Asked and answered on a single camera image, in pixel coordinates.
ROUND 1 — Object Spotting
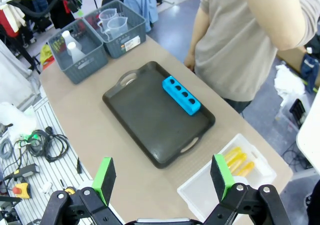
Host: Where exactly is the grey slotted mounting table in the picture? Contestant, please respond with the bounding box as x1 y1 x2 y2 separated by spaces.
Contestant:
0 97 95 225

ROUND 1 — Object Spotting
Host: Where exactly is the person left forearm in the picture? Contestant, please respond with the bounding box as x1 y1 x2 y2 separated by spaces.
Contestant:
239 0 310 52

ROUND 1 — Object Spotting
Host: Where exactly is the yellow green bag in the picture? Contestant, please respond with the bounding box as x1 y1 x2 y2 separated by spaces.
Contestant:
39 44 55 65

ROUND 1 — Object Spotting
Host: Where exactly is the black cable bundle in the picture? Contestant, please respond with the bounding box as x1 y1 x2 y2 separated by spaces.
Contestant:
26 126 70 164

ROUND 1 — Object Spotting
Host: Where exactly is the white crumpled cloth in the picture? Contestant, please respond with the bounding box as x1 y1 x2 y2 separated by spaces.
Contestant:
274 64 306 100

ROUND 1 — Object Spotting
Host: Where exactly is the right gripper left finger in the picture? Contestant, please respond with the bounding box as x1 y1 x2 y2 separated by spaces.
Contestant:
39 156 126 225

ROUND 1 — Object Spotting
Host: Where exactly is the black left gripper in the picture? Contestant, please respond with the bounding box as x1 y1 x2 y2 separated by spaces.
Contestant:
63 0 83 13

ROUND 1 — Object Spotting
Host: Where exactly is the white side table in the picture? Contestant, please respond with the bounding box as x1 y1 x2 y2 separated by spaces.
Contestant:
296 84 320 168

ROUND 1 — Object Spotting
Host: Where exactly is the person torso beige sweater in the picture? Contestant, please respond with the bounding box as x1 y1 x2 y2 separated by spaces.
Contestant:
194 0 320 115

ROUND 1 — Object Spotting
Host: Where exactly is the white perforated plastic basket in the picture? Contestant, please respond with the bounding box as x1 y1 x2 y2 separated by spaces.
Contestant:
176 133 278 218

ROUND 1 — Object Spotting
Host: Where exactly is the yellow black hand controller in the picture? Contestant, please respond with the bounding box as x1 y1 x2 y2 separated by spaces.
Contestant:
2 163 41 182

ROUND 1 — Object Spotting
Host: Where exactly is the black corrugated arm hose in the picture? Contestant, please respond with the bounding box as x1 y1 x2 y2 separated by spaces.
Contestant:
7 0 62 20

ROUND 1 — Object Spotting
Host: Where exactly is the grey basket with label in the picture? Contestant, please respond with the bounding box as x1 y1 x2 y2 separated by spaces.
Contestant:
83 0 147 60

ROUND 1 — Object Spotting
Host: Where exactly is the white plastic flask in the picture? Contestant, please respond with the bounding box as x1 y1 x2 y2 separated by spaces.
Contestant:
66 41 87 63
61 30 76 48

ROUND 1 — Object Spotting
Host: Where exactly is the person right forearm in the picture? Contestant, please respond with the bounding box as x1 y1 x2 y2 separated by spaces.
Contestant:
187 12 204 58

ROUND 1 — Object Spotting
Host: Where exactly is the blue cloth on chair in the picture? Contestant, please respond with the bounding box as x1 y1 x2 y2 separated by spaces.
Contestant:
123 0 159 33

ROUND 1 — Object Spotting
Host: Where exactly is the white plastic wrap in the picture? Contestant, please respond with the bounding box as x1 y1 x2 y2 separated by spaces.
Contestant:
0 101 38 142

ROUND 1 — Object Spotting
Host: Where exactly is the blue test tube rack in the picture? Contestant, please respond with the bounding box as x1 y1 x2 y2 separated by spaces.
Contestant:
161 76 202 116

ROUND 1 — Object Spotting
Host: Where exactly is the person right hand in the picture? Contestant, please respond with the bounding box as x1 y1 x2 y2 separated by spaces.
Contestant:
183 52 198 73

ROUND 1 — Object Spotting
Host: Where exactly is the yellow liquid test tube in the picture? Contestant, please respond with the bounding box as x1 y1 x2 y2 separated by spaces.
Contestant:
223 146 243 161
236 161 256 177
226 152 248 171

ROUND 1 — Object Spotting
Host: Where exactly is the clear plastic measuring cup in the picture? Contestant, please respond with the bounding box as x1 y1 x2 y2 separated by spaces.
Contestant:
101 16 129 41
96 8 118 33

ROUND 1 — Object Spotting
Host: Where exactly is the yellow emergency stop button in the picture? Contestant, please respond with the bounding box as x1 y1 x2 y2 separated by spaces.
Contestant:
12 182 32 200

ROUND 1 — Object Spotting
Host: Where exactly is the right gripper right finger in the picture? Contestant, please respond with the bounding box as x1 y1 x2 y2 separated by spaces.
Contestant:
202 154 292 225

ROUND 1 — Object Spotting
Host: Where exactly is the grey coiled cable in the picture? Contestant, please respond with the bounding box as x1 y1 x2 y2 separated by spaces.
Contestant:
0 137 14 161

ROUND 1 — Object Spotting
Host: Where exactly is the cardboard box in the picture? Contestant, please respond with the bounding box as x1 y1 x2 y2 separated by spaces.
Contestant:
277 46 309 74

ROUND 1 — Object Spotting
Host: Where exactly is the grey basket without label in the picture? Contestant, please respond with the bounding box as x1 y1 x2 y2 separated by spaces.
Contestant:
47 18 110 85

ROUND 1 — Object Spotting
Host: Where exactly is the dark brown plastic tray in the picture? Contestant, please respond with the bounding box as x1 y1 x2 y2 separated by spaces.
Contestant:
102 61 216 170

